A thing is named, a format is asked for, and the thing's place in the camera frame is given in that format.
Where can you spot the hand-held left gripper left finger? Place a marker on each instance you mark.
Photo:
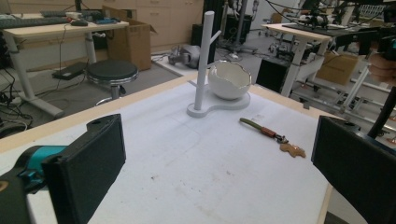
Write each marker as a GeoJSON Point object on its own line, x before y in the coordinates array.
{"type": "Point", "coordinates": [87, 168]}

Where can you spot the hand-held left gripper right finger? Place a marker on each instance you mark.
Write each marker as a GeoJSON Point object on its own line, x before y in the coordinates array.
{"type": "Point", "coordinates": [358, 168]}

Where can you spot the closed cardboard box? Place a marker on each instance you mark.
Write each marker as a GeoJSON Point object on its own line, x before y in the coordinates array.
{"type": "Point", "coordinates": [336, 67]}

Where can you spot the black slanted pole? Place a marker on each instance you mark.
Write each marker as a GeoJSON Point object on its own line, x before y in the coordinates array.
{"type": "Point", "coordinates": [383, 115]}

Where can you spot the white-legged desk with equipment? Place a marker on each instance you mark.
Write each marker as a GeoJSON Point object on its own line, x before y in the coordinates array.
{"type": "Point", "coordinates": [299, 35]}

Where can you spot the black round stool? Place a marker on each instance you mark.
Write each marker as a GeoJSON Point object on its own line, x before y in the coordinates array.
{"type": "Point", "coordinates": [111, 73]}

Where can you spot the flat black case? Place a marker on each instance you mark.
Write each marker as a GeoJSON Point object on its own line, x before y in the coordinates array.
{"type": "Point", "coordinates": [70, 71]}

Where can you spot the white table mat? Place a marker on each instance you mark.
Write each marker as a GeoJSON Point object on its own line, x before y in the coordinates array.
{"type": "Point", "coordinates": [193, 174]}

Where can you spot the black box under desk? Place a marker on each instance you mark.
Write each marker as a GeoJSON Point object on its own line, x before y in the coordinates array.
{"type": "Point", "coordinates": [274, 74]}

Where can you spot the open cardboard box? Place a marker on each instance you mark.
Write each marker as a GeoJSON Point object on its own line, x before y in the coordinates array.
{"type": "Point", "coordinates": [132, 42]}

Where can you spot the white-legged desk with keyboard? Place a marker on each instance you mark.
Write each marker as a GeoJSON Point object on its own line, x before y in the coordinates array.
{"type": "Point", "coordinates": [59, 29]}

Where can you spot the black computer mouse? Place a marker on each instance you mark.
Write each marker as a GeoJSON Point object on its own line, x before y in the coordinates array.
{"type": "Point", "coordinates": [79, 22]}

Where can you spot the grey device on floor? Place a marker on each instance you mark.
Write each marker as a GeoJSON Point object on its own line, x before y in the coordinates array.
{"type": "Point", "coordinates": [186, 55]}

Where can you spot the white branched jewelry stand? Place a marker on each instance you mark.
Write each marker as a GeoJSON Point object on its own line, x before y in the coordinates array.
{"type": "Point", "coordinates": [202, 71]}

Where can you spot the white eggshell-shaped bowl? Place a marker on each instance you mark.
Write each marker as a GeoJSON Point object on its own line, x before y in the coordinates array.
{"type": "Point", "coordinates": [227, 85]}

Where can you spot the dark keyboard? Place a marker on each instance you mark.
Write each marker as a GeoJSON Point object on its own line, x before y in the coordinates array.
{"type": "Point", "coordinates": [31, 21]}

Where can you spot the aluminium frame rack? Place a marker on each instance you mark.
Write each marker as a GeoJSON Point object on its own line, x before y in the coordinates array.
{"type": "Point", "coordinates": [351, 90]}

